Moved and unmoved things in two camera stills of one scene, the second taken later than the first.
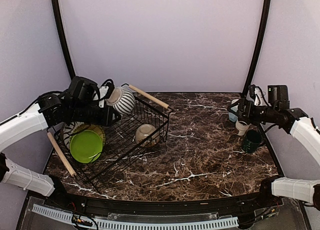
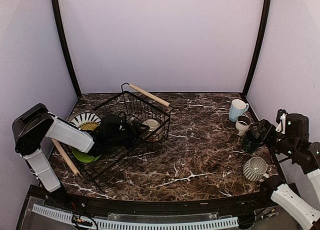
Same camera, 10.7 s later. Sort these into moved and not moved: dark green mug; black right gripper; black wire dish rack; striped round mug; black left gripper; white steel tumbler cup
Moved: striped round mug; black right gripper; black left gripper
Not moved: white steel tumbler cup; black wire dish rack; dark green mug
